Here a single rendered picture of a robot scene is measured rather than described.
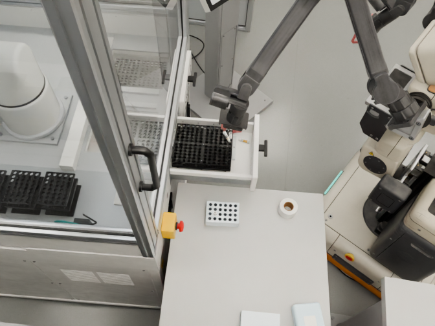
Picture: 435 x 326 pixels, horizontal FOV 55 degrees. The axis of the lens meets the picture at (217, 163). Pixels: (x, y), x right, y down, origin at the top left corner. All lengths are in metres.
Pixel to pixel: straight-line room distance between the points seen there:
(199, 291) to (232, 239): 0.22
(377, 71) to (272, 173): 1.35
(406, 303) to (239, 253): 0.61
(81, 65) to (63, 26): 0.07
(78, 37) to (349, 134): 2.44
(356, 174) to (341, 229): 0.35
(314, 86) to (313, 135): 0.42
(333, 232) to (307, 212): 0.55
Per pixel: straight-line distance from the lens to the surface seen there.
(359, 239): 2.23
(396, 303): 1.66
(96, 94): 0.66
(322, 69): 3.18
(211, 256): 1.56
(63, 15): 0.57
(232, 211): 1.58
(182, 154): 1.57
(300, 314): 1.50
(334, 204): 2.26
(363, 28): 1.36
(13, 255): 1.60
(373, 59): 1.38
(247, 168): 1.62
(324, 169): 2.68
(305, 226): 1.64
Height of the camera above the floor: 2.24
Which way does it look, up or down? 60 degrees down
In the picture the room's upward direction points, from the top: 4 degrees clockwise
